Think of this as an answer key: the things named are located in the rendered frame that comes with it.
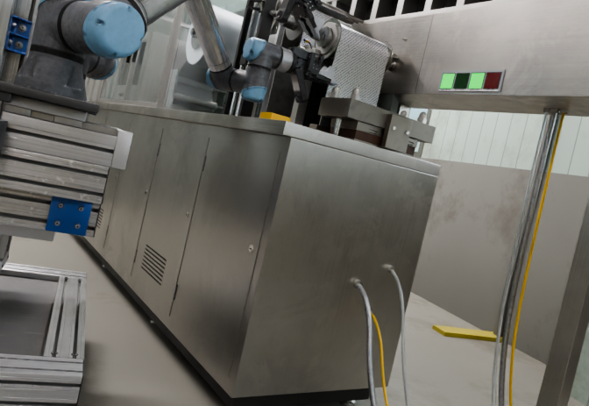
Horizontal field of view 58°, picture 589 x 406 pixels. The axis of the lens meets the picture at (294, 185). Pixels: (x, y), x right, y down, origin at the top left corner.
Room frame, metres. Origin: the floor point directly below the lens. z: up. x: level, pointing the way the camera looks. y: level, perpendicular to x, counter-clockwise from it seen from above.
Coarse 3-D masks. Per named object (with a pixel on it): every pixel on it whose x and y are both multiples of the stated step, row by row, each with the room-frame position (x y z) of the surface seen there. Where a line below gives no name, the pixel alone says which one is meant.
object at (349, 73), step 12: (336, 60) 1.84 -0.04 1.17; (348, 60) 1.87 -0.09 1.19; (336, 72) 1.85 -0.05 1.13; (348, 72) 1.88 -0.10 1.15; (360, 72) 1.91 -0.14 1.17; (372, 72) 1.94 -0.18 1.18; (384, 72) 1.97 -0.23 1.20; (348, 84) 1.88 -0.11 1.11; (360, 84) 1.91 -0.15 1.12; (372, 84) 1.94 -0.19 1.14; (348, 96) 1.89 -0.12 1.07; (360, 96) 1.92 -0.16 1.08; (372, 96) 1.95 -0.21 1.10
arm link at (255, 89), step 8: (248, 64) 1.67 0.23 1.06; (256, 64) 1.65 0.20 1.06; (240, 72) 1.68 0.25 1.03; (248, 72) 1.66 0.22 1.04; (256, 72) 1.64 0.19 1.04; (264, 72) 1.65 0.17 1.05; (232, 80) 1.68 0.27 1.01; (240, 80) 1.67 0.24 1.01; (248, 80) 1.65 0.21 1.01; (256, 80) 1.64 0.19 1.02; (264, 80) 1.66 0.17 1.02; (232, 88) 1.69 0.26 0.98; (240, 88) 1.68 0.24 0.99; (248, 88) 1.65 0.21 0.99; (256, 88) 1.65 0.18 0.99; (264, 88) 1.66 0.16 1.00; (248, 96) 1.65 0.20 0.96; (256, 96) 1.65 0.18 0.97; (264, 96) 1.68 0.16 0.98
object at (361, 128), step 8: (344, 120) 1.74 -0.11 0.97; (352, 120) 1.71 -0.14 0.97; (344, 128) 1.74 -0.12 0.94; (352, 128) 1.70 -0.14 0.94; (360, 128) 1.70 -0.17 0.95; (368, 128) 1.72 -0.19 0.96; (376, 128) 1.73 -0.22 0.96; (344, 136) 1.73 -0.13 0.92; (352, 136) 1.70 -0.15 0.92; (360, 136) 1.70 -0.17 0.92; (368, 136) 1.72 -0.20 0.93; (376, 136) 1.74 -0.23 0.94; (368, 144) 1.72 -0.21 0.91; (376, 144) 1.75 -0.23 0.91; (408, 144) 1.85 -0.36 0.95; (416, 144) 1.85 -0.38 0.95; (408, 152) 1.83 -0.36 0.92
